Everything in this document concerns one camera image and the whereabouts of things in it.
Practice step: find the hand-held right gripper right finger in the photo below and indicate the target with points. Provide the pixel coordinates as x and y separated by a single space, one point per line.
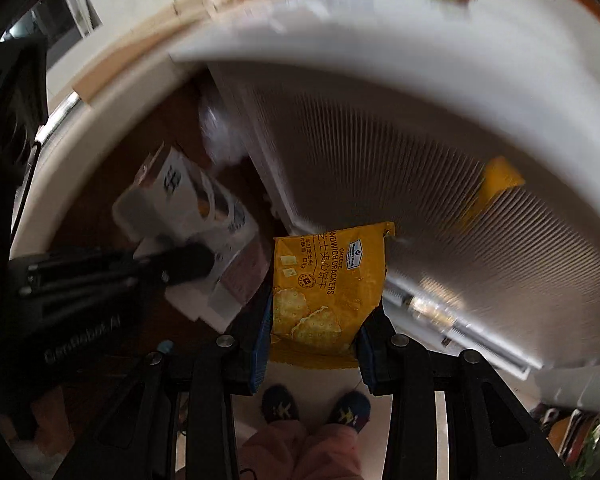
367 365

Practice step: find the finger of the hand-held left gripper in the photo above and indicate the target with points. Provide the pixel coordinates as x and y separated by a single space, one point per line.
185 262

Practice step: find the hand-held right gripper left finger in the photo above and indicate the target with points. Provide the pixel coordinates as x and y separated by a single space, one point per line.
259 360

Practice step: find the white printed carton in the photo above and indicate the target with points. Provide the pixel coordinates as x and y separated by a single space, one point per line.
180 200

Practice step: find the yellow cracker packet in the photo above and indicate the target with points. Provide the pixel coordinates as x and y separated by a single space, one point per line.
325 270

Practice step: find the blue patterned slipper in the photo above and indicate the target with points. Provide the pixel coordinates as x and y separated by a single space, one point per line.
350 412
280 405

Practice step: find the light blue cabinet knob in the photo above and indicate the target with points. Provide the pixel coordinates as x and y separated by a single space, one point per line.
166 347

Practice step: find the person's left leg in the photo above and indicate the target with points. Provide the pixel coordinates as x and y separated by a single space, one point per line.
272 452

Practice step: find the person's leg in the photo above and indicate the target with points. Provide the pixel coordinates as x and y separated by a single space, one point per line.
272 452
330 455

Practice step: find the person's right leg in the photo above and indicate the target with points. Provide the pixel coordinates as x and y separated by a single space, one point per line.
330 455

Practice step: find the clear plastic bag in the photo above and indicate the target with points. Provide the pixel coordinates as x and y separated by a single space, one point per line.
220 130

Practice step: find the brown wooden cabinet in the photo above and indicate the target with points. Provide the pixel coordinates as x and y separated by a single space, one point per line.
170 125

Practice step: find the metal sink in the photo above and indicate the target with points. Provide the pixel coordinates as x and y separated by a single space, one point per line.
62 110

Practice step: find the brown cardboard sheet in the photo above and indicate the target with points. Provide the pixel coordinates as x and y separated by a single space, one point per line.
105 77

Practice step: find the white ribbed cabinet door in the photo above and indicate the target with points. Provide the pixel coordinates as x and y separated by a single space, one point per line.
380 160

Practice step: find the window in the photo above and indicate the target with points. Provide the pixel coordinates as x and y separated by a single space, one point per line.
55 25

